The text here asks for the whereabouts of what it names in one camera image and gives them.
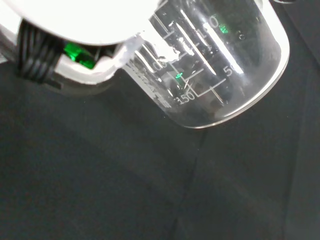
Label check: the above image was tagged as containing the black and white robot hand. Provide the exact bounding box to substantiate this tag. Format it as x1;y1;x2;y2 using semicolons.
0;0;166;97

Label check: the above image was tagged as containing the black table cloth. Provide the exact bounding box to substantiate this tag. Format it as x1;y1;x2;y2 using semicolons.
0;0;320;240

